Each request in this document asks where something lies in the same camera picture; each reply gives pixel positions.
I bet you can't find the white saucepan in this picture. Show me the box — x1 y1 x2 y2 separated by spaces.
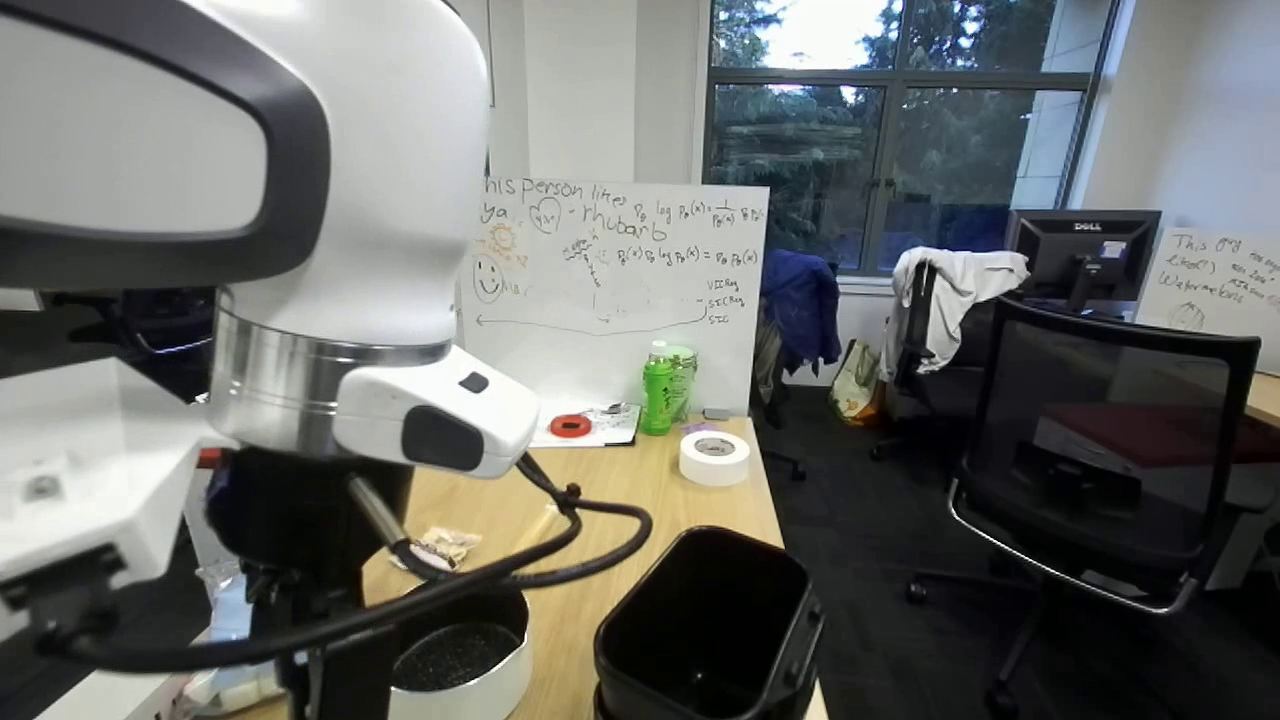
385 584 534 720

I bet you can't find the small clear snack packet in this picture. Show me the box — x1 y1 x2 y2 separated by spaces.
413 526 484 572

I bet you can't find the white paper pad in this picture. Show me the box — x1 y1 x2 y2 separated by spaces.
529 402 642 449

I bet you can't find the large whiteboard with writing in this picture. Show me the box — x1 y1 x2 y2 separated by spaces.
457 177 772 418

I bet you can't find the green plastic bottle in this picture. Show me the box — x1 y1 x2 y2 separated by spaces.
639 354 675 437

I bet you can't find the black plastic bin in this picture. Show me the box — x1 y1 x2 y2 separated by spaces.
592 526 827 720

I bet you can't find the white tape roll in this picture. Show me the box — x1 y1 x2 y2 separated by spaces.
678 429 752 489

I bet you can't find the office chair with blue jacket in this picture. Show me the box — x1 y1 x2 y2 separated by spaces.
752 249 844 483

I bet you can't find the patterned shopping bag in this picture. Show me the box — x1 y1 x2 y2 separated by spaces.
827 339 885 428

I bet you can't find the office chair with white cloth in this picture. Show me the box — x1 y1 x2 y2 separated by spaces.
868 246 1032 463

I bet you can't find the window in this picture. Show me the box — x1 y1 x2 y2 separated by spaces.
704 0 1123 280

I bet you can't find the black mesh office chair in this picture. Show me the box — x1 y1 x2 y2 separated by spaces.
904 294 1264 717

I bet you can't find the black monitor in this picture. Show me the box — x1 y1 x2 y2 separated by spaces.
1004 208 1164 317

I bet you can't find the small whiteboard with writing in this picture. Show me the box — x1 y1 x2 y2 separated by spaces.
1134 227 1280 377

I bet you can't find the wooden desk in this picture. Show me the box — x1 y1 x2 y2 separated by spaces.
1243 371 1280 433

